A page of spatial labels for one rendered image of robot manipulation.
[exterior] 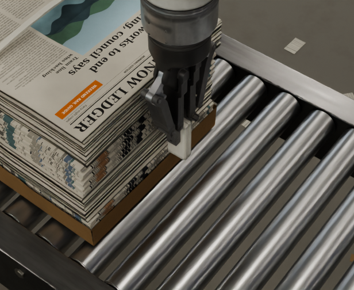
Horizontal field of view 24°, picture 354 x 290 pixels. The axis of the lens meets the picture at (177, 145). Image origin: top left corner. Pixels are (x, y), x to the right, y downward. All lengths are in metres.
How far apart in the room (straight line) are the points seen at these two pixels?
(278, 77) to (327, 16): 1.35
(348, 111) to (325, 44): 1.29
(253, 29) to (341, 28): 0.28
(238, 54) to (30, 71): 0.46
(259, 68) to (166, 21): 0.51
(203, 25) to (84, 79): 0.20
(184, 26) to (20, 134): 0.30
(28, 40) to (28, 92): 0.10
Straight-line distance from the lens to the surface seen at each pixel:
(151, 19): 0.94
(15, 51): 1.12
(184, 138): 1.11
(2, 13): 1.18
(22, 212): 1.24
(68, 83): 1.06
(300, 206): 1.23
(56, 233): 1.21
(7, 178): 1.24
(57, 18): 1.16
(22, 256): 1.19
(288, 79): 1.40
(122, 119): 1.05
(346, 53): 2.63
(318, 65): 2.57
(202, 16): 0.93
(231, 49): 1.44
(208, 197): 1.24
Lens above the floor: 1.80
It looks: 50 degrees down
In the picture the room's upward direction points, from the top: straight up
